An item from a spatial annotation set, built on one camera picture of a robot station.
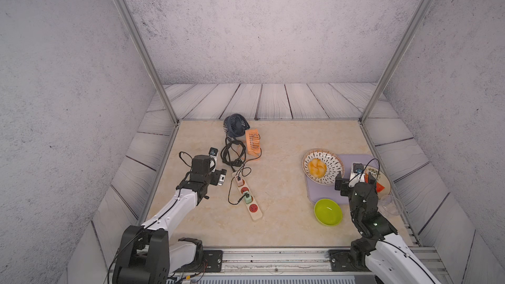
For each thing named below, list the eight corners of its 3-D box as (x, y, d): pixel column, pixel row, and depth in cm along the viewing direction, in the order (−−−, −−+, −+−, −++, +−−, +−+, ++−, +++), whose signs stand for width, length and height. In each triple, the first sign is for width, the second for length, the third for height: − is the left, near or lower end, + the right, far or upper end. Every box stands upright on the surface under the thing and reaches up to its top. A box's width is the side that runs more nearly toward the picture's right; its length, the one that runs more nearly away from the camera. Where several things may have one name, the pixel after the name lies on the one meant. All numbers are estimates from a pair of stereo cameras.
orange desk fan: (249, 160, 104) (247, 145, 94) (246, 145, 111) (245, 129, 101) (260, 159, 105) (260, 143, 95) (257, 144, 111) (257, 128, 102)
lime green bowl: (316, 227, 83) (318, 223, 79) (311, 203, 90) (314, 198, 85) (340, 227, 83) (345, 222, 79) (334, 203, 90) (338, 198, 85)
